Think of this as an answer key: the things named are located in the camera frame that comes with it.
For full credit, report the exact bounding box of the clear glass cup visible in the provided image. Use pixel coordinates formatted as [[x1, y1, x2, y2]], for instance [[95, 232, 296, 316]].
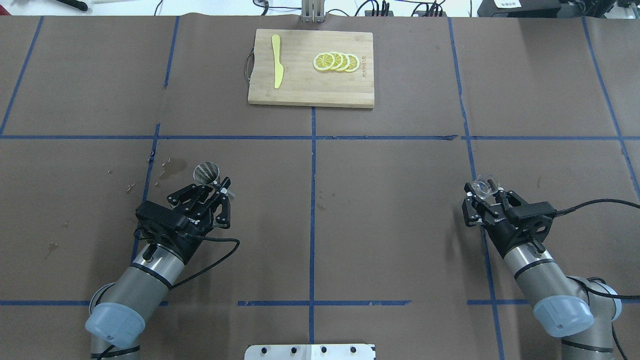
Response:
[[471, 174, 502, 200]]

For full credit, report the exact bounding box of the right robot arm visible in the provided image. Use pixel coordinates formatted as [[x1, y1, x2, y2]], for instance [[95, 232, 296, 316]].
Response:
[[462, 178, 622, 360]]

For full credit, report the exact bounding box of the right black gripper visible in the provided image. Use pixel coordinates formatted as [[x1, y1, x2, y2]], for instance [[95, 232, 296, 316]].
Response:
[[462, 182, 553, 258]]

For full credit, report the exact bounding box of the lemon slice front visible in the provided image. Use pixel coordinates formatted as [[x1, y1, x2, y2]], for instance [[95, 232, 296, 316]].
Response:
[[312, 52, 335, 72]]

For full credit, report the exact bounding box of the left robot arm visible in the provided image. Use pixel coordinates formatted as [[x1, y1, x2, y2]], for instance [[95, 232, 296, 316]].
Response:
[[85, 177, 231, 360]]

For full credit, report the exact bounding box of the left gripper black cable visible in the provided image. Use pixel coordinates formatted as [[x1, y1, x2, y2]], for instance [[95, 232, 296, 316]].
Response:
[[170, 235, 241, 290]]

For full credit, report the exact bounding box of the aluminium frame post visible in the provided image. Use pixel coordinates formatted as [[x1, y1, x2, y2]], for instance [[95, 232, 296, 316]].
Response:
[[301, 0, 326, 23]]

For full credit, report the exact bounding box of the lemon slice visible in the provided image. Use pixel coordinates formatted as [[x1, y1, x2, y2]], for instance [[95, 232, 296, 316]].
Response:
[[343, 54, 361, 73], [329, 51, 345, 71], [312, 52, 335, 72], [336, 53, 351, 72]]

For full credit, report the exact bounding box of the steel jigger measuring cup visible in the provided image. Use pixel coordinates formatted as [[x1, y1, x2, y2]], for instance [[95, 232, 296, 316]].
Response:
[[192, 161, 236, 201]]

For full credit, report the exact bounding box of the black box on desk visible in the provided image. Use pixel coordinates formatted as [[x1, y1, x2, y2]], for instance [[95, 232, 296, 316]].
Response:
[[477, 0, 562, 18]]

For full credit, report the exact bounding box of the wooden cutting board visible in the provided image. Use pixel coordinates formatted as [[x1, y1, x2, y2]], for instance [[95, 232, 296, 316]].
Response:
[[247, 28, 375, 109]]

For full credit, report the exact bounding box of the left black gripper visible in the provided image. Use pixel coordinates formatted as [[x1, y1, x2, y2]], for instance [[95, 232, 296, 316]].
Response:
[[166, 177, 231, 251]]

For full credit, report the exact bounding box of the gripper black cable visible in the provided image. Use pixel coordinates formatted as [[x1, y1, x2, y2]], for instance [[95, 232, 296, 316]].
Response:
[[552, 198, 640, 217], [170, 235, 241, 290]]

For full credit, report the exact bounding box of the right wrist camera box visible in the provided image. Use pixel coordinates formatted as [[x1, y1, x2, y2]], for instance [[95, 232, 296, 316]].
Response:
[[505, 202, 557, 224]]

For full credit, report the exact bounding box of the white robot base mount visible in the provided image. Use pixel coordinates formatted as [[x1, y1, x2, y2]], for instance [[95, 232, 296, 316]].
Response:
[[244, 343, 377, 360]]

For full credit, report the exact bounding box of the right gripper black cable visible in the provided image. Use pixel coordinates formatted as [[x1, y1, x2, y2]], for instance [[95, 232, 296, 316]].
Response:
[[552, 198, 640, 217]]

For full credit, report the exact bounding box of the yellow plastic knife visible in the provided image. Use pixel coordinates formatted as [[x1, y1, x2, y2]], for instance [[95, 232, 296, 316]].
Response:
[[270, 34, 285, 90]]

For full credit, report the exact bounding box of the black handle tool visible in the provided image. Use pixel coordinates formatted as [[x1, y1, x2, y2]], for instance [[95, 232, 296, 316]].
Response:
[[56, 0, 89, 12]]

